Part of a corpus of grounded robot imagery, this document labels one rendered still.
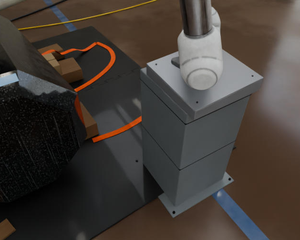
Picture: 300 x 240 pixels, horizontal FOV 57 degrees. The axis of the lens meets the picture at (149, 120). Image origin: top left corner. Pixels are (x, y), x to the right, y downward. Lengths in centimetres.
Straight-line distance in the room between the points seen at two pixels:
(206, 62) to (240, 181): 118
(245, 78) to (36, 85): 99
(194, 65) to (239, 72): 40
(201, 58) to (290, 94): 192
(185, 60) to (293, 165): 142
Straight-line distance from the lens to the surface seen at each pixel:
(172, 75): 128
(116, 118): 229
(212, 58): 101
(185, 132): 126
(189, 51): 100
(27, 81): 146
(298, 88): 295
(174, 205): 181
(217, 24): 120
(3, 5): 110
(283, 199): 203
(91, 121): 213
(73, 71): 269
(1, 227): 193
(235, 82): 128
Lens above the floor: 160
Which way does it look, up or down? 45 degrees down
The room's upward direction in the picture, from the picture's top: straight up
